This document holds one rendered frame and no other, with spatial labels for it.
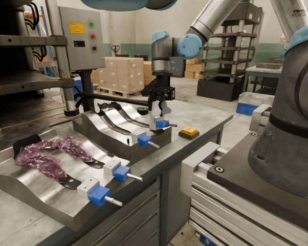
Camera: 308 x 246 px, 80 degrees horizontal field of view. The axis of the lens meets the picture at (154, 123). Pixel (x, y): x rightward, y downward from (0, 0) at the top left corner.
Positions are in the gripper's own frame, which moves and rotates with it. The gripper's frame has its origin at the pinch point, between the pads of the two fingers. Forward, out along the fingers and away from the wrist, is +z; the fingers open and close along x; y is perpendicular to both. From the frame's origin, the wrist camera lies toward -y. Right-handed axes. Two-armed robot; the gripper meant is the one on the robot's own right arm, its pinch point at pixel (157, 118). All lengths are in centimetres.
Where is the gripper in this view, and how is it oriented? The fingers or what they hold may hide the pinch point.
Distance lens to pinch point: 81.4
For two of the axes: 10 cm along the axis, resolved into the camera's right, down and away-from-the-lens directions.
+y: 7.3, 1.3, -6.7
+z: 0.1, 9.8, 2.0
